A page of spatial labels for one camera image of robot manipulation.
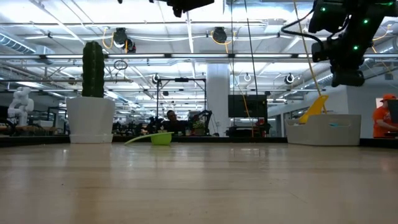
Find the black wall screen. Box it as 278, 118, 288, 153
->
227, 94, 269, 119

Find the black computer monitor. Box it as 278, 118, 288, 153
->
387, 98, 398, 124

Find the black gantry frame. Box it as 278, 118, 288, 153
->
155, 77, 208, 125

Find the person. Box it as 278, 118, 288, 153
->
372, 93, 398, 139
160, 110, 188, 135

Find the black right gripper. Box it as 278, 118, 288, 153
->
330, 58, 366, 88

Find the black hanging cable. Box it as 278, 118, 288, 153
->
243, 0, 261, 97

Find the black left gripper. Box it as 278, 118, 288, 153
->
166, 0, 216, 18

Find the yellow measuring cup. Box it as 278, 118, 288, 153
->
298, 94, 330, 125

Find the green measuring cup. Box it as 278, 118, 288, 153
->
124, 131, 175, 146

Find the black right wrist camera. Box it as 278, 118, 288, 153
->
311, 41, 331, 63

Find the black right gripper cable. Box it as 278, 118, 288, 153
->
280, 7, 326, 47

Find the white humanoid robot figure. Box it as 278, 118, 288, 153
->
6, 86, 35, 125

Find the black aluminium table frame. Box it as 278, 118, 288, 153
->
0, 135, 398, 148

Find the grey plastic basket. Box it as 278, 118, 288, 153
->
285, 113, 363, 147

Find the white building column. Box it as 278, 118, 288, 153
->
206, 63, 231, 138

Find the white hexagonal plant pot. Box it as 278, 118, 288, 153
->
65, 96, 116, 145

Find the yellow hanging cable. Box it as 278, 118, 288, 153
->
292, 0, 328, 114

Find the green cactus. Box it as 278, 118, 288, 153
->
81, 40, 106, 99

